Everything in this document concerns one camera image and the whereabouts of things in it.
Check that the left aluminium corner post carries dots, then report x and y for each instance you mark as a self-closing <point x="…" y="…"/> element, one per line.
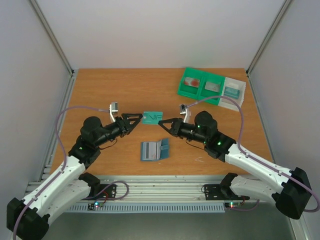
<point x="44" y="22"/>

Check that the middle green plastic bin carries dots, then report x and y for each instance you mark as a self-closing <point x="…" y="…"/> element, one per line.
<point x="202" y="93"/>

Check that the teal VIP card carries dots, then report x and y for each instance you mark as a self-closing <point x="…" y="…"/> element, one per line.
<point x="152" y="117"/>

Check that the right aluminium corner post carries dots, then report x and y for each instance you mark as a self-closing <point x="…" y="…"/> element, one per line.
<point x="269" y="34"/>

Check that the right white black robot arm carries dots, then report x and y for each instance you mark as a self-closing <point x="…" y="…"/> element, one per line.
<point x="286" y="189"/>

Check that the red patterned card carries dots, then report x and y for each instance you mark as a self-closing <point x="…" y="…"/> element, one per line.
<point x="191" y="82"/>

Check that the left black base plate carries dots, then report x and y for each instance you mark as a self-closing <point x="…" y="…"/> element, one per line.
<point x="101" y="192"/>

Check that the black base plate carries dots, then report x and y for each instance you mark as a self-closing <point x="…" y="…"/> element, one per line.
<point x="101" y="192"/>
<point x="214" y="192"/>

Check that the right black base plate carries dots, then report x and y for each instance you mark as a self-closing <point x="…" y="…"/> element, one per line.
<point x="214" y="192"/>

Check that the white plastic bin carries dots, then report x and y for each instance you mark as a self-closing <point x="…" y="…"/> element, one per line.
<point x="238" y="84"/>

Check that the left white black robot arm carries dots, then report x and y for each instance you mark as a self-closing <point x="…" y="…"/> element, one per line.
<point x="31" y="217"/>

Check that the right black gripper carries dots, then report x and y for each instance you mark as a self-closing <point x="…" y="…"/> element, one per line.
<point x="175" y="126"/>

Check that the blue card holder wallet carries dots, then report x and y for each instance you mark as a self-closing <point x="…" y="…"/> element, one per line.
<point x="163" y="150"/>

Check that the left small circuit board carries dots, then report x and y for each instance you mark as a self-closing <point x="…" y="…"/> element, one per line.
<point x="96" y="205"/>

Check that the green plastic bin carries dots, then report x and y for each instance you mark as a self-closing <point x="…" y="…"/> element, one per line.
<point x="187" y="91"/>
<point x="202" y="93"/>

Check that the left green plastic bin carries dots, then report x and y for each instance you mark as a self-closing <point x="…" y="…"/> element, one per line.
<point x="187" y="91"/>

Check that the aluminium corner post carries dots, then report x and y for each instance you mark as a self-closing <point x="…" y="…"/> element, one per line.
<point x="269" y="34"/>
<point x="44" y="22"/>

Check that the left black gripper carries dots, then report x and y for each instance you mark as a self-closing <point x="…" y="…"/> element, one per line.
<point x="125" y="125"/>

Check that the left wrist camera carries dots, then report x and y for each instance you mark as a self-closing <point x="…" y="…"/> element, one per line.
<point x="113" y="111"/>

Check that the grey card in bin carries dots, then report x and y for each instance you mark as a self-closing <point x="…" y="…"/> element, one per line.
<point x="213" y="87"/>

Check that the grey slotted cable duct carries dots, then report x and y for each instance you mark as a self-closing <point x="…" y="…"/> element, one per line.
<point x="141" y="208"/>

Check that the teal card in white bin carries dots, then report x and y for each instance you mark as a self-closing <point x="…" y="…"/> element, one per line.
<point x="231" y="92"/>

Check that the small circuit board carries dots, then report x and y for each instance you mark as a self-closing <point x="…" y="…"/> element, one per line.
<point x="233" y="205"/>
<point x="96" y="205"/>

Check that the right small circuit board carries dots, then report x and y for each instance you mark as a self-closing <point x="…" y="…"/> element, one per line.
<point x="233" y="205"/>

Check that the aluminium front rail frame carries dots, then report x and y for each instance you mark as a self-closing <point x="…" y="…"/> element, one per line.
<point x="163" y="188"/>

